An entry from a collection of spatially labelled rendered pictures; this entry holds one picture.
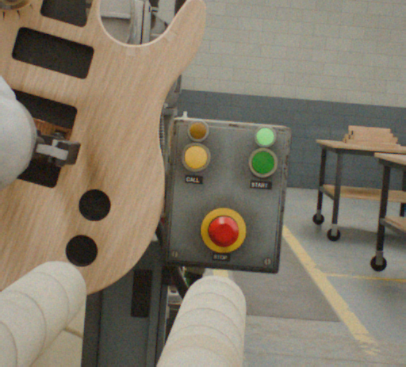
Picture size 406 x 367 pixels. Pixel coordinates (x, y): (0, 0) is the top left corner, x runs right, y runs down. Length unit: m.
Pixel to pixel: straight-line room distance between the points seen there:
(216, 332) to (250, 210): 1.02
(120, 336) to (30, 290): 1.19
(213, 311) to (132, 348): 1.22
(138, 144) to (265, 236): 0.27
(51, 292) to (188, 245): 0.95
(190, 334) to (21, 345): 0.06
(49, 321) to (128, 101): 0.81
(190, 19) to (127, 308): 0.56
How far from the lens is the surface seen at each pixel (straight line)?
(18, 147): 0.90
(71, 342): 0.55
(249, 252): 1.43
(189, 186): 1.42
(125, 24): 1.45
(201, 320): 0.43
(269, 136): 1.41
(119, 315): 1.65
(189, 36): 1.25
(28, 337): 0.42
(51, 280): 0.50
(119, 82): 1.25
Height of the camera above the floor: 1.14
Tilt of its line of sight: 3 degrees down
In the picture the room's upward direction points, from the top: 5 degrees clockwise
